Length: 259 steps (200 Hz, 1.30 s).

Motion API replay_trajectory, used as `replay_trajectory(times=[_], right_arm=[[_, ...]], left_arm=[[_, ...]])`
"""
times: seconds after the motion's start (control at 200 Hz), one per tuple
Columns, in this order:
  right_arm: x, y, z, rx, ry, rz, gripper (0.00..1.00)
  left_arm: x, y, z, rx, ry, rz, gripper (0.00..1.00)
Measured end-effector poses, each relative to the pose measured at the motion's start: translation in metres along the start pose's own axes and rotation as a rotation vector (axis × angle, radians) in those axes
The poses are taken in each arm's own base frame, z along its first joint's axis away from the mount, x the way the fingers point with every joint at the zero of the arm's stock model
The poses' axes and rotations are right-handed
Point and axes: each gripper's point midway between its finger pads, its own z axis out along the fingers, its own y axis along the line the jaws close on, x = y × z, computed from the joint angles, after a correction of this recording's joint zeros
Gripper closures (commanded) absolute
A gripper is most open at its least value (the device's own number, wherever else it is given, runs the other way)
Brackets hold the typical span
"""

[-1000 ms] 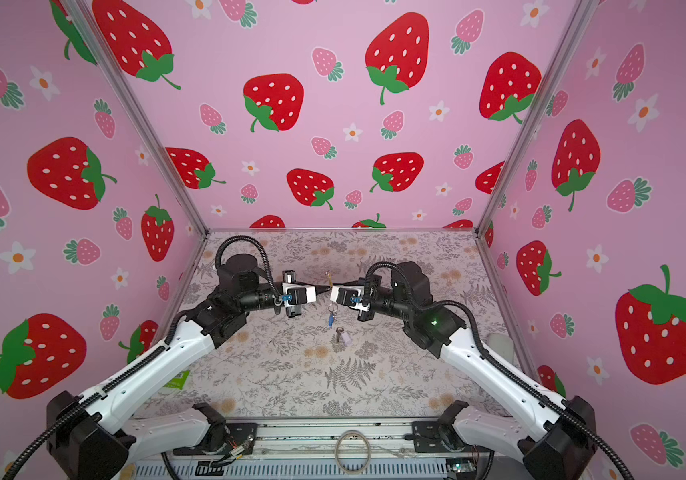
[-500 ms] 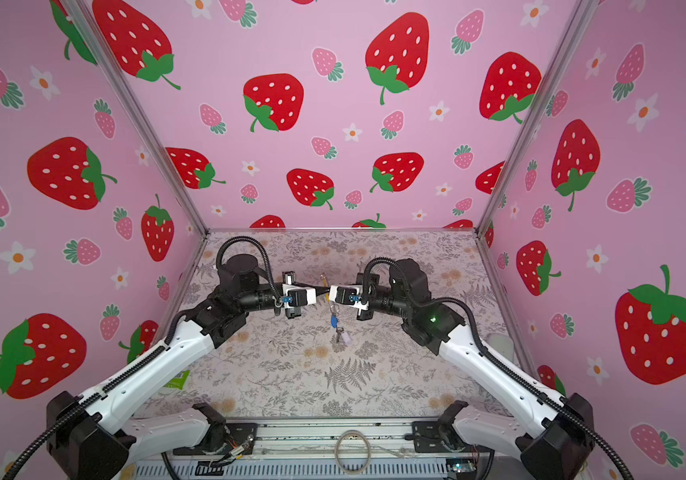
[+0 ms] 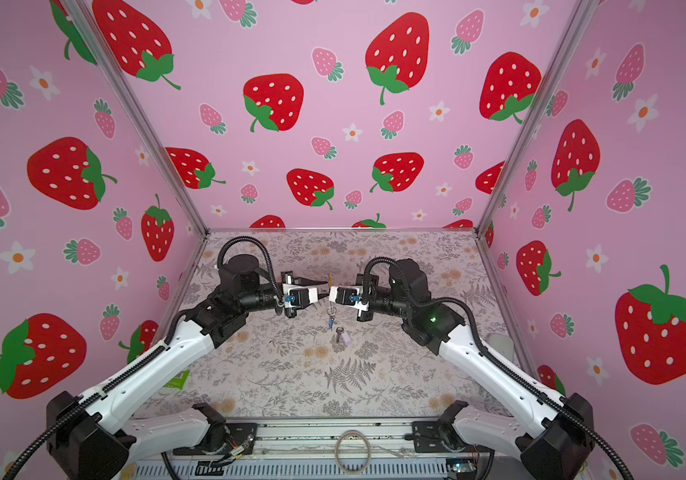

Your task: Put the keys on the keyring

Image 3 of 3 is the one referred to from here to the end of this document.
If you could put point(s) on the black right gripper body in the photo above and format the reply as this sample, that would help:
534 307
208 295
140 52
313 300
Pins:
382 302

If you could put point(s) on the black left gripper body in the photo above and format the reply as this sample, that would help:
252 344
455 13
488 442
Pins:
262 301

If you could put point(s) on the metal keyring with yellow tag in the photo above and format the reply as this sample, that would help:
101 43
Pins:
331 308

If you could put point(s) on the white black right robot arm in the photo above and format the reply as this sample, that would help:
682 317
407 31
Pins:
551 434

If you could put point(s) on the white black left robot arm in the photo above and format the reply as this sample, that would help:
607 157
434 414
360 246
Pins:
95 434

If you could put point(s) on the white plastic case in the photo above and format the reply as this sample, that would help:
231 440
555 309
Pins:
504 345

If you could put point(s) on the green snack packet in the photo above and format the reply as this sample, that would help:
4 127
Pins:
178 382

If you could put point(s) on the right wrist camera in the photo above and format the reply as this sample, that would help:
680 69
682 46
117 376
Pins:
349 296

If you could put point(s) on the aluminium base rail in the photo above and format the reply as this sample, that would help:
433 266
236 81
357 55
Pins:
327 448

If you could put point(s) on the aluminium corner post right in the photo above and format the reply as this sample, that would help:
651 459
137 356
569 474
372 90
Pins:
563 53

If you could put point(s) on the aluminium corner post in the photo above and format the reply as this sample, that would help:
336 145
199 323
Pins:
85 23
563 53

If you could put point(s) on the aluminium corner post left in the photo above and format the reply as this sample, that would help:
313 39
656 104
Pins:
85 23

